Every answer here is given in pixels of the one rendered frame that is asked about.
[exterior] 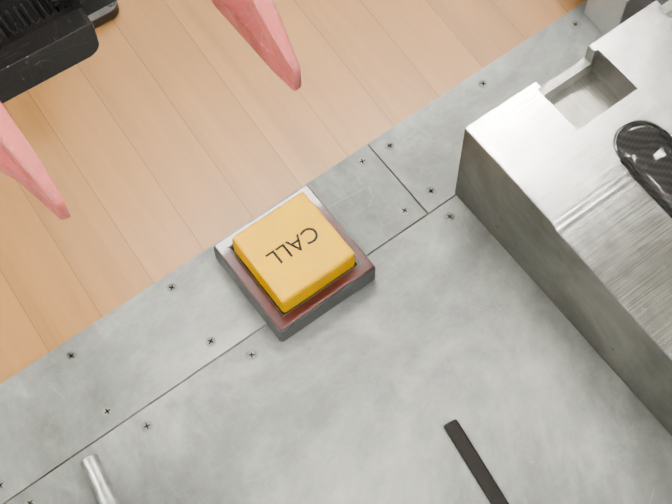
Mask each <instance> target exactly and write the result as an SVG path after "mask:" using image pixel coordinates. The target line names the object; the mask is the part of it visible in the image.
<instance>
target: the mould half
mask: <svg viewBox="0 0 672 504"><path fill-rule="evenodd" d="M660 7H662V5H661V4H660V3H659V2H658V1H654V2H653V3H651V4H650V5H648V6H647V7H645V8H644V9H642V10H641V11H639V12H638V13H636V14H635V15H633V16H632V17H630V18H629V19H627V20H626V21H624V22H623V23H621V24H620V25H618V26H617V27H615V28H614V29H612V30H611V31H609V32H608V33H606V34H605V35H603V36H602V37H600V38H599V39H597V40H596V41H594V42H593V43H591V44H590V45H589V46H590V47H591V48H592V49H593V50H594V51H596V50H597V49H599V50H600V51H601V52H602V53H603V54H604V55H605V56H606V57H607V58H608V59H609V60H610V61H611V62H612V63H613V64H614V65H615V66H616V67H617V68H618V69H619V70H620V71H621V72H622V73H623V74H624V75H625V76H626V77H627V78H628V79H629V80H630V81H631V82H632V83H633V84H634V85H635V86H636V87H637V88H638V89H637V90H635V91H634V92H632V93H631V94H629V95H628V96H626V97H625V98H624V99H622V100H621V101H619V102H618V103H616V104H615V105H613V106H612V107H610V108H609V109H608V110H606V111H605V112H603V113H602V114H600V115H599V116H597V117H596V118H594V119H593V120H592V121H590V122H589V123H587V124H586V125H584V126H583V127H581V128H580V129H578V130H576V129H575V128H574V127H573V126H572V125H571V124H570V123H569V122H568V121H567V120H566V119H565V118H564V117H563V115H562V114H561V113H560V112H559V111H558V110H557V109H556V108H555V107H554V106H553V105H552V104H551V103H550V102H549V101H548V100H547V99H546V98H545V97H544V96H543V95H542V94H541V93H540V92H539V91H538V89H539V88H541V87H540V86H539V85H538V84H537V83H536V82H535V81H534V82H533V83H531V84H530V85H528V86H527V87H525V88H524V89H522V90H521V91H519V92H518V93H516V94H515V95H513V96H512V97H510V98H509V99H507V100H506V101H504V102H503V103H501V104H500V105H498V106H497V107H495V108H494V109H492V110H491V111H489V112H488V113H486V114H485V115H483V116H482V117H480V118H479V119H477V120H476V121H474V122H473V123H471V124H470V125H468V126H467V127H466V128H465V131H464V138H463V144H462V150H461V157H460V163H459V170H458V176H457V182H456V189H455V194H456V195H457V196H458V197H459V198H460V199H461V200H462V201H463V203H464V204H465V205H466V206H467V207H468V208H469V209H470V210H471V212H472V213H473V214H474V215H475V216H476V217H477V218H478V219H479V220H480V222H481V223H482V224H483V225H484V226H485V227H486V228H487V229H488V231H489V232H490V233H491V234H492V235H493V236H494V237H495V238H496V240H497V241H498V242H499V243H500V244H501V245H502V246H503V247H504V249H505V250H506V251H507V252H508V253H509V254H510V255H511V256H512V257H513V259H514V260H515V261H516V262H517V263H518V264H519V265H520V266H521V268H522V269H523V270H524V271H525V272H526V273H527V274H528V275H529V277H530V278H531V279H532V280H533V281H534V282H535V283H536V284H537V285H538V287H539V288H540V289H541V290H542V291H543V292H544V293H545V294H546V296H547V297H548V298H549V299H550V300H551V301H552V302H553V303H554V305H555V306H556V307H557V308H558V309H559V310H560V311H561V312H562V314H563V315H564V316H565V317H566V318H567V319H568V320H569V321H570V322H571V324H572V325H573V326H574V327H575V328H576V329H577V330H578V331H579V333H580V334H581V335H582V336H583V337H584V338H585V339H586V340H587V342H588V343H589V344H590V345H591V346H592V347H593V348H594V349H595V351H596V352H597V353H598V354H599V355H600V356H601V357H602V358H603V359H604V361H605V362H606V363H607V364H608V365H609V366H610V367H611V368H612V370H613V371H614V372H615V373H616V374H617V375H618V376H619V377H620V379H621V380H622V381H623V382H624V383H625V384H626V385H627V386H628V387H629V389H630V390H631V391H632V392H633V393H634V394H635V395H636V396H637V398H638V399H639V400H640V401H641V402H642V403H643V404H644V405H645V407H646V408H647V409H648V410H649V411H650V412H651V413H652V414H653V416H654V417H655V418H656V419H657V420H658V421H659V422H660V423H661V424H662V426H663V427H664V428H665V429H666V430H667V431H668V432H669V433H670V435H671V436H672V218H671V217H670V216H669V215H668V214H667V213H666V212H665V211H664V210H663V209H662V208H661V207H660V205H659V204H658V203H657V202H656V201H655V200H654V199H653V198H652V197H651V196H650V195H649V194H648V193H647V192H646V191H645V190H644V188H643V187H642V186H641V185H640V184H639V183H638V182H637V181H636V180H635V179H634V178H633V177H632V175H631V174H630V172H629V170H628V169H627V168H626V167H625V166H624V165H623V164H622V163H621V162H620V160H621V159H620V158H619V156H618V155H617V153H616V150H615V145H614V140H615V136H616V134H617V132H618V130H619V129H620V128H621V127H622V126H623V125H625V124H627V123H629V122H633V121H647V122H652V123H654V124H656V125H658V126H659V127H661V128H662V129H663V130H664V129H666V130H667V131H668V132H669V133H670V134H671V135H672V20H671V19H670V18H669V17H668V16H667V15H666V14H665V13H664V12H663V11H662V10H661V9H660Z"/></svg>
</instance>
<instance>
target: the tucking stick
mask: <svg viewBox="0 0 672 504"><path fill-rule="evenodd" d="M444 429H445V430H446V432H447V434H448V435H449V437H450V438H451V440H452V442H453V443H454V445H455V447H456V448H457V450H458V451H459V453H460V455H461V456H462V458H463V459H464V461H465V463H466V464H467V466H468V468H469V469H470V471H471V472H472V474H473V476H474V477H475V479H476V481H477V482H478V484H479V485H480V487H481V489H482V490H483V492H484V494H485V495H486V497H487V498H488V500H489V502H490V503H491V504H509V503H508V501H507V499H506V498H505V496H504V495H503V493H502V491H501V490H500V488H499V487H498V485H497V483H496V482H495V480H494V479H493V477H492V475H491V474H490V472H489V470H488V469H487V467H486V466H485V464H484V462H483V461H482V459H481V458H480V456H479V454H478V453H477V451H476V450H475V448H474V446H473V445H472V443H471V442H470V440H469V438H468V437H467V435H466V434H465V432H464V430H463V429H462V427H461V426H460V424H459V422H458V421H457V420H456V419H455V420H452V421H451V422H449V423H447V424H445V425H444Z"/></svg>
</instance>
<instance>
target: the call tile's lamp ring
mask: <svg viewBox="0 0 672 504"><path fill-rule="evenodd" d="M301 192H304V193H305V194H306V195H307V197H308V198H309V199H310V200H311V201H312V203H313V204H314V205H315V206H316V207H317V209H318V210H319V211H320V212H321V213H322V215H323V216H324V217H325V218H326V219H327V221H328V222H329V223H330V224H331V225H332V227H333V228H334V229H335V230H336V231H337V233H338V234H339V235H340V236H341V237H342V239H343V240H344V241H345V242H346V243H347V245H348V246H349V247H350V248H351V249H352V251H353V252H354V254H355V259H356V260H357V261H358V262H359V263H360V265H359V266H357V267H356V268H354V269H353V270H351V271H350V272H349V273H347V274H346V275H344V276H343V277H341V278H340V279H338V280H337V281H335V282H334V283H332V284H331V285H330V286H328V287H327V288H325V289H324V290H322V291H321V292H319V293H318V294H316V295H315V296H313V297H312V298H310V299H309V300H308V301H306V302H305V303H303V304H302V305H300V306H299V307H297V308H296V309H294V310H293V311H291V312H290V313H289V314H287V315H286V316H284V317H282V315H281V314H280V313H279V311H278V310H277V309H276V308H275V306H274V305H273V304H272V303H271V301H270V300H269V299H268V297H267V296H266V295H265V294H264V292H263V291H262V290H261V289H260V287H259V286H258V285H257V283H256V282H255V281H254V280H253V278H252V277H251V276H250V275H249V273H248V272H247V271H246V269H245V268H244V267H243V266H242V264H241V263H240V262H239V261H238V259H237V258H236V257H235V255H234V254H233V253H232V252H231V250H230V249H229V248H228V247H230V246H231V245H233V242H232V238H233V237H234V236H235V235H237V234H238V233H240V232H241V231H243V230H244V229H246V228H248V227H249V226H251V225H252V224H254V223H255V222H257V221H258V220H260V219H261V218H263V217H264V216H266V215H267V214H269V213H270V212H272V211H273V210H275V209H276V208H278V207H280V206H281V205H283V204H284V203H286V202H287V201H289V200H290V199H292V198H293V197H295V196H296V195H298V194H299V193H301ZM215 248H216V249H217V250H218V252H219V253H220V254H221V255H222V257H223V258H224V259H225V260H226V262H227V263H228V264H229V266H230V267H231V268H232V269H233V271H234V272H235V273H236V275H237V276H238V277H239V278H240V280H241V281H242V282H243V284H244V285H245V286H246V287H247V289H248V290H249V291H250V293H251V294H252V295H253V296H254V298H255V299H256V300H257V301H258V303H259V304H260V305H261V307H262V308H263V309H264V310H265V312H266V313H267V314H268V316H269V317H270V318H271V319H272V321H273V322H274V323H275V325H276V326H277V327H278V328H279V330H280V331H282V330H283V329H285V328H286V327H288V326H289V325H291V324H292V323H293V322H295V321H296V320H298V319H299V318H301V317H302V316H304V315H305V314H307V313H308V312H309V311H311V310H312V309H314V308H315V307H317V306H318V305H320V304H321V303H323V302H324V301H326V300H327V299H328V298H330V297H331V296H333V295H334V294H336V293H337V292H339V291H340V290H342V289H343V288H344V287H346V286H347V285H349V284H350V283H352V282H353V281H355V280H356V279H358V278H359V277H360V276H362V275H363V274H365V273H366V272H368V271H369V270H371V269H372V268H374V265H373V264H372V263H371V261H370V260H369V259H368V258H367V257H366V255H365V254H364V253H363V252H362V251H361V249H360V248H359V247H358V246H357V245H356V243H355V242H354V241H353V240H352V239H351V237H350V236H349V235H348V234H347V233H346V231H345V230H344V229H343V228H342V227H341V225H340V224H339V223H338V222H337V221H336V219H335V218H334V217H333V216H332V215H331V213H330V212H329V211H328V210H327V209H326V208H325V206H324V205H323V204H322V203H321V202H320V200H319V199H318V198H317V197H316V196H315V194H314V193H313V192H312V191H311V190H310V188H309V187H308V186H307V185H306V186H304V187H303V188H301V189H300V190H298V191H297V192H295V193H294V194H292V195H291V196H289V197H288V198H286V199H285V200H283V201H282V202H280V203H279V204H277V205H275V206H274V207H272V208H271V209H269V210H268V211H266V212H265V213H263V214H262V215H260V216H259V217H257V218H256V219H254V220H253V221H251V222H250V223H248V224H246V225H245V226H243V227H242V228H240V229H239V230H237V231H236V232H234V233H233V234H231V235H230V236H228V237H227V238H225V239H224V240H222V241H221V242H219V243H217V244H216V245H215Z"/></svg>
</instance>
